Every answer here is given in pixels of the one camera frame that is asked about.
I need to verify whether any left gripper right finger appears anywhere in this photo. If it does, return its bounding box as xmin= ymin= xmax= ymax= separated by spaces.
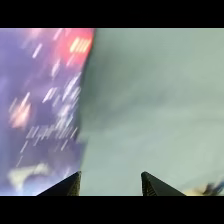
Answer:
xmin=140 ymin=171 xmax=186 ymax=197

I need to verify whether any grey-blue shirt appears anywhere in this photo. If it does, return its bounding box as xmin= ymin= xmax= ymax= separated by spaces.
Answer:
xmin=77 ymin=27 xmax=224 ymax=197

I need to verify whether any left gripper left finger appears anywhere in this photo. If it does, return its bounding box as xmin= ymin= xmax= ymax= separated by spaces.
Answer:
xmin=36 ymin=170 xmax=82 ymax=197

